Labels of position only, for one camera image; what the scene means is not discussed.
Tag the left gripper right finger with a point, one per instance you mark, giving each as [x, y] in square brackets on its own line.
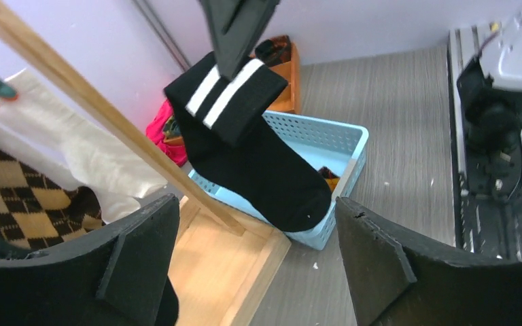
[397, 276]

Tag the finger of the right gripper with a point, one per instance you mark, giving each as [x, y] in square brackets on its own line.
[234, 27]

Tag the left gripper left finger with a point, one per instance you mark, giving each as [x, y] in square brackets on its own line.
[116, 275]

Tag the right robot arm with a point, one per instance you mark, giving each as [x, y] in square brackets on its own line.
[238, 88]

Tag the wooden hanging rack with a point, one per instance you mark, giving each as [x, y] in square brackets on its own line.
[103, 66]

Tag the red yellow argyle sock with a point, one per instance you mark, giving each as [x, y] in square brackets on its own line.
[331, 178]

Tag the brown argyle sock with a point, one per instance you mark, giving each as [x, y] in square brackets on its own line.
[36, 213]

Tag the pink cloth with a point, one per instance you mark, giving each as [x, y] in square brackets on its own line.
[164, 132]

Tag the light blue plastic basket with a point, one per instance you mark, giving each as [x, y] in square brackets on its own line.
[341, 147]

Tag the white sock right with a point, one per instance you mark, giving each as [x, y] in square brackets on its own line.
[44, 133]

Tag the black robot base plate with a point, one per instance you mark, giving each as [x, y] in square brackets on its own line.
[490, 180]

